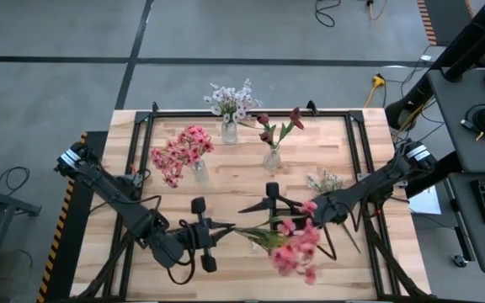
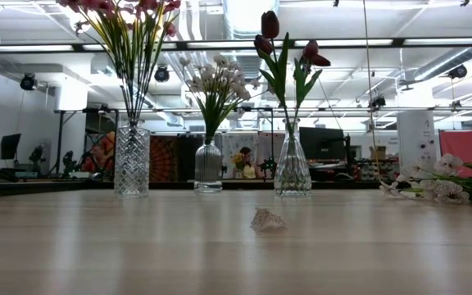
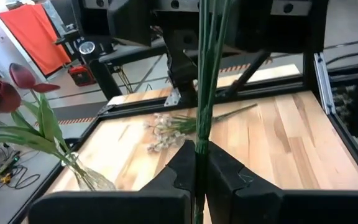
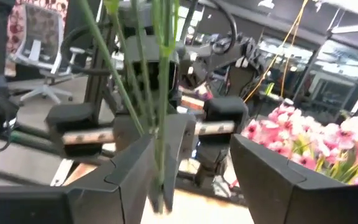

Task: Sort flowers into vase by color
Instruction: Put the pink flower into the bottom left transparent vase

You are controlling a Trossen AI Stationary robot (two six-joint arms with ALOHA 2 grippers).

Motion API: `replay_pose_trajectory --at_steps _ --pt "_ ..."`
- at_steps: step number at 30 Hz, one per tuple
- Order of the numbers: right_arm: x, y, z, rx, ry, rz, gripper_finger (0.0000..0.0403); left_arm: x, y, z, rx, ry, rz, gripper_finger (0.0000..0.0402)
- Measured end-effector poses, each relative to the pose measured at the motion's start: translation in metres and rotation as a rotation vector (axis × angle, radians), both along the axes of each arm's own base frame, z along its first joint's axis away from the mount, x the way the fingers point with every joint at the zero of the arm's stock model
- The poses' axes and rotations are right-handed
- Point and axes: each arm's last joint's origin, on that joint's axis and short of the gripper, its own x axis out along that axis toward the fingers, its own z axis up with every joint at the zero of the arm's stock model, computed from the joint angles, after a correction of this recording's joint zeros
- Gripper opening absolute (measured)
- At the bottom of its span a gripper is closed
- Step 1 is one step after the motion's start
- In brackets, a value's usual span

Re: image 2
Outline ribbed glass bottle vase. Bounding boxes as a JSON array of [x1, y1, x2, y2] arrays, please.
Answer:
[[193, 137, 224, 193]]

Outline white artificial flower bunch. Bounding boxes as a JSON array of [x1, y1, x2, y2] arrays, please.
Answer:
[[178, 55, 223, 143], [209, 57, 261, 143], [379, 153, 472, 205]]

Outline diamond-cut cylindrical glass vase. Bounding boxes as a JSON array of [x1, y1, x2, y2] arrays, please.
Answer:
[[113, 119, 152, 200]]

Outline conical glass vase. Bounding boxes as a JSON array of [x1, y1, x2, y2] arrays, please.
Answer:
[[274, 118, 313, 197]]

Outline person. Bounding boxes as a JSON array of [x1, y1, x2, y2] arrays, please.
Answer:
[[231, 146, 264, 180]]

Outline black panel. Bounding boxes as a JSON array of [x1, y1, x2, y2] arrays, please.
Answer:
[[177, 134, 202, 181]]

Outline orange patterned panel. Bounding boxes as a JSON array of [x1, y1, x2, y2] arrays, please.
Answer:
[[149, 135, 179, 181]]

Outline small fallen white petal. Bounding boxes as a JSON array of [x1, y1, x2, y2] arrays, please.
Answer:
[[249, 207, 288, 233]]

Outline large black monitor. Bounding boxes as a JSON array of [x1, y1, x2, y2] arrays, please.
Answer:
[[298, 126, 347, 161]]

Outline orange colourful cloth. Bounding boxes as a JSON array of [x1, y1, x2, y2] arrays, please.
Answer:
[[80, 130, 117, 173]]

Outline black metal stand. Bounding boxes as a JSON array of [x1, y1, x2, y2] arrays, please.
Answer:
[[54, 108, 120, 175]]

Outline white pillar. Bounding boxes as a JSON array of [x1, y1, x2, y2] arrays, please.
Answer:
[[396, 110, 437, 173]]

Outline small black monitor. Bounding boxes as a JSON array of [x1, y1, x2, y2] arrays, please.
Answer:
[[0, 133, 22, 161]]

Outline large silver ceiling duct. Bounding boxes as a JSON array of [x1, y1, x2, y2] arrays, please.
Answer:
[[221, 0, 281, 85]]

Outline thin hanging cord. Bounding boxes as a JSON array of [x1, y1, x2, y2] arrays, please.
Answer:
[[361, 0, 380, 177]]

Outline slim silver ceiling duct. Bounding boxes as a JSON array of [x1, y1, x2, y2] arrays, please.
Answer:
[[414, 45, 472, 81]]

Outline orange partition wall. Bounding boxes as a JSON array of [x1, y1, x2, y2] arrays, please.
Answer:
[[439, 129, 472, 178]]

